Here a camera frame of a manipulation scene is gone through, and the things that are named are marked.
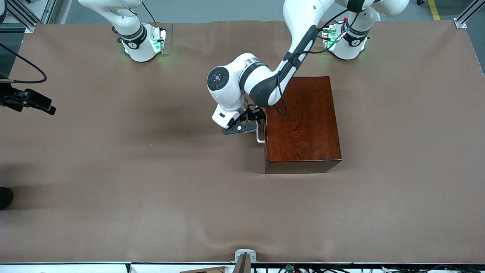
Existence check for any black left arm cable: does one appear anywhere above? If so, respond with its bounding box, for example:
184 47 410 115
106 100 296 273
275 9 355 116

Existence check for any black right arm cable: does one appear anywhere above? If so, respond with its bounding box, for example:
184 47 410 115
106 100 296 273
0 43 48 84

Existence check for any black rounded object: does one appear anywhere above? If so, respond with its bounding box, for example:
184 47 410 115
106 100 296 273
0 187 14 210

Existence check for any aluminium frame profile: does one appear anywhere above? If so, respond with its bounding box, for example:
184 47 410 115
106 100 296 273
455 0 485 29
0 0 57 33

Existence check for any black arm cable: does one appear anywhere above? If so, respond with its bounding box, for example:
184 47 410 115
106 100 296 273
0 43 48 84
275 9 355 116

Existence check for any black right base cable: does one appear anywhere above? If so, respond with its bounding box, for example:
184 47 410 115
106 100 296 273
142 2 157 24

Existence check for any dark brown wooden cabinet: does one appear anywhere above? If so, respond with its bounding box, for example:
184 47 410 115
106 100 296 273
263 76 343 175

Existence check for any grey metal camera bracket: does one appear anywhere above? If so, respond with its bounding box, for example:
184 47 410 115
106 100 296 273
234 248 257 273

